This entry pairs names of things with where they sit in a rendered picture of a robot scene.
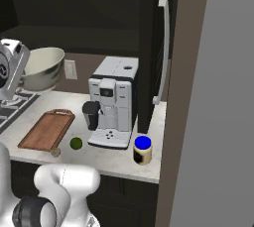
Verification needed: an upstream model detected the brown wooden cutting board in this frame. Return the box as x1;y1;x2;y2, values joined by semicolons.
17;108;76;152

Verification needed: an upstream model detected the tall grey panel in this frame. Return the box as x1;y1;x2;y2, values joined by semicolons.
169;0;254;227

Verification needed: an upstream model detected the pale garlic bulb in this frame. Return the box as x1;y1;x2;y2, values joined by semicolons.
50;147;63;159

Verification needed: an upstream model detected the blue-lidded condiment jar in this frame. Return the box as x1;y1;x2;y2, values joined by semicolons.
132;135;154;167

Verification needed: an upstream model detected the white wall socket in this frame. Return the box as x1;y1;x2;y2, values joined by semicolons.
63;58;79;81

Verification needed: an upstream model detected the silver door handle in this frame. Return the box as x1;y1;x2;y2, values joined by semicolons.
152;0;171;105

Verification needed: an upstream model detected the green lime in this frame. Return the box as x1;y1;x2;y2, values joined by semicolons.
69;137;83;151

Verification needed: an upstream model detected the dark base cabinet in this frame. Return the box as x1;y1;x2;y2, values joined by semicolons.
9;160;160;227

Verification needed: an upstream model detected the white and black coffee machine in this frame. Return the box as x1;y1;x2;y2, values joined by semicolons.
81;56;140;151

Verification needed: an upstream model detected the large cream bowl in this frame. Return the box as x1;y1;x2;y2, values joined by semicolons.
21;47;65;92

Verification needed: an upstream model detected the dark cabinet door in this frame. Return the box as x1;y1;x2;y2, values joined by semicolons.
137;0;182;135

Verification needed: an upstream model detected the black hob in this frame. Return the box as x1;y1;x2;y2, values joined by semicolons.
0;89;42;135

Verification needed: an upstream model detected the dark wall cabinet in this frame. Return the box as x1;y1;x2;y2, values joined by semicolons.
0;0;141;55

